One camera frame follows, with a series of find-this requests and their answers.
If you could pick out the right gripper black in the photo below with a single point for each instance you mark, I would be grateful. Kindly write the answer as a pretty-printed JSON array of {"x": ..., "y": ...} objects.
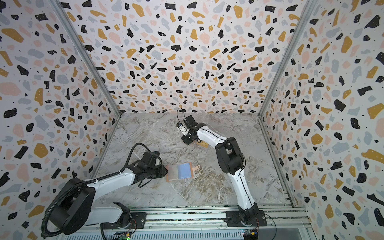
[{"x": 187, "y": 142}]

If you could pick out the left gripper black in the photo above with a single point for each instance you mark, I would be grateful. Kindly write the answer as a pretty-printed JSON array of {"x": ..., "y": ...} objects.
[{"x": 163, "y": 173}]

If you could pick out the gold card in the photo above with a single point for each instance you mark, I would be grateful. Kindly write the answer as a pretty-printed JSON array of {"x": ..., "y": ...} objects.
[{"x": 203, "y": 144}]

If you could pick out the pink leather card holder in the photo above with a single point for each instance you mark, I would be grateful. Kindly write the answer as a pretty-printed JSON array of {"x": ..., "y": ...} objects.
[{"x": 181, "y": 172}]

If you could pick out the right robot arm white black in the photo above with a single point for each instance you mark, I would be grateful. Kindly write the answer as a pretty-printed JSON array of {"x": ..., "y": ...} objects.
[{"x": 230, "y": 159}]

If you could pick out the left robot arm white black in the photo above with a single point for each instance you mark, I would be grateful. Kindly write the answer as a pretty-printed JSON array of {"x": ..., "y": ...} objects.
[{"x": 74, "y": 207}]

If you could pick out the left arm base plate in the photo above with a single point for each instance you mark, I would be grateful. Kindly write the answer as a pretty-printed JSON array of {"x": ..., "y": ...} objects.
[{"x": 128, "y": 221}]

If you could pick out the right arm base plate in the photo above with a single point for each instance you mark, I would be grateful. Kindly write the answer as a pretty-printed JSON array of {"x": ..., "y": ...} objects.
[{"x": 243, "y": 219}]

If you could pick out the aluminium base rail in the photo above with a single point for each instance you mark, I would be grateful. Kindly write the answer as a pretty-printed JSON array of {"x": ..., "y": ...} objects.
[{"x": 283, "y": 222}]

